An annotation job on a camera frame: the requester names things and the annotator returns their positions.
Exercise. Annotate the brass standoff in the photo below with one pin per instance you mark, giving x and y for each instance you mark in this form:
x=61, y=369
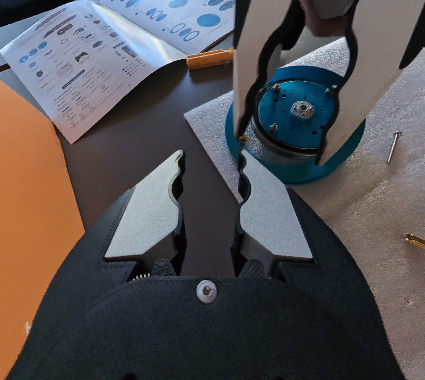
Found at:
x=416, y=241

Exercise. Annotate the blue disc with bearing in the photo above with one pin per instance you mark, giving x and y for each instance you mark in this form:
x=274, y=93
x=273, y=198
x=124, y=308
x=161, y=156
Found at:
x=285, y=111

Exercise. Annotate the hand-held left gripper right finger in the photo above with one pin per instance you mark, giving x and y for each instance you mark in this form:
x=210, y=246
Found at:
x=275, y=220

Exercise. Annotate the blue round metal base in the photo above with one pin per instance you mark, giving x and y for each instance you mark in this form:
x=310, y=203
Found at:
x=292, y=174

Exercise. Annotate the orange cardboard box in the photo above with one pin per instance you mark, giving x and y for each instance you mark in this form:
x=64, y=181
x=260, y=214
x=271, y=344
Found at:
x=33, y=220

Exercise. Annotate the white foam sheet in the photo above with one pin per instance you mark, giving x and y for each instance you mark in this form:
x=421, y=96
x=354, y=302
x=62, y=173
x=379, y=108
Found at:
x=372, y=207

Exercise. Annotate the printed instruction booklet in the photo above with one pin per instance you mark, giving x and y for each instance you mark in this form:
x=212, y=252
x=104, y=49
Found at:
x=86, y=54

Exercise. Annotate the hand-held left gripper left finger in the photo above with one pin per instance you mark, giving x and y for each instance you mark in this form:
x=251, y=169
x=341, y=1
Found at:
x=146, y=220

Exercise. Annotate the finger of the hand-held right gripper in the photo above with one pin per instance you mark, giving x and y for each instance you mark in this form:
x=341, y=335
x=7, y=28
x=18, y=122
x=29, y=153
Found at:
x=255, y=28
x=385, y=41

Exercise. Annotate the silver screw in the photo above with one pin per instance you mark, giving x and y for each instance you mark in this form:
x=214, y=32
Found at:
x=394, y=147

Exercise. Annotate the dark grey desk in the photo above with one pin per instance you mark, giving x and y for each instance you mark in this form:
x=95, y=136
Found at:
x=146, y=134

